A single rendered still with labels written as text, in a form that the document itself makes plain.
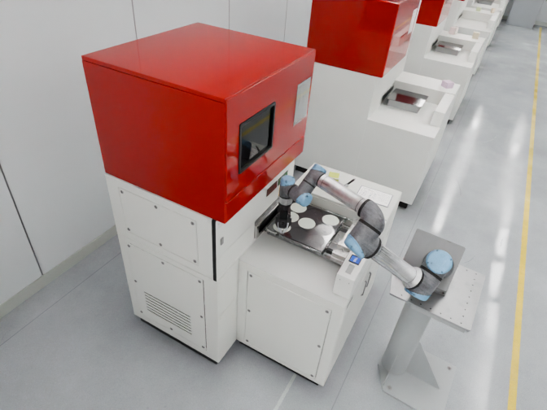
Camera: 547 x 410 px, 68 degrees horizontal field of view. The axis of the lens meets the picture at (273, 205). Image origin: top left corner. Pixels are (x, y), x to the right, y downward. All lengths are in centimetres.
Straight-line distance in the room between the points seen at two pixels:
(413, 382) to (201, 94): 221
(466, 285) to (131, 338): 211
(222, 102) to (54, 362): 209
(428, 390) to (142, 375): 179
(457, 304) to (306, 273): 79
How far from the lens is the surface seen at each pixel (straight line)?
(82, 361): 300
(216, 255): 201
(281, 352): 265
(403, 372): 296
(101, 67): 194
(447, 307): 230
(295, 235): 231
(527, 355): 350
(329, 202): 253
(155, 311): 281
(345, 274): 206
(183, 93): 165
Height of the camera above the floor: 241
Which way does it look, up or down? 37 degrees down
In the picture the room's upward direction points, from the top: 5 degrees clockwise
